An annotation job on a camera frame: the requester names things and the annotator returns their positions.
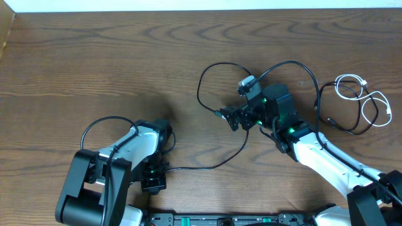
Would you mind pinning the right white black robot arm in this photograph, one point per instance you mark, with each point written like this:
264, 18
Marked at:
373, 197

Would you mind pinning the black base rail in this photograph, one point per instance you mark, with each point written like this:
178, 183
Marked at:
170, 219

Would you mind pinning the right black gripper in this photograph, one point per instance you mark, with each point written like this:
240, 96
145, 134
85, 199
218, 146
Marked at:
243, 112

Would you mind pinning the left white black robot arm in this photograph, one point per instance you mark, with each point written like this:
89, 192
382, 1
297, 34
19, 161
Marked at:
97, 183

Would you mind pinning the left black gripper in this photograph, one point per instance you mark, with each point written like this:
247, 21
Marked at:
157, 185

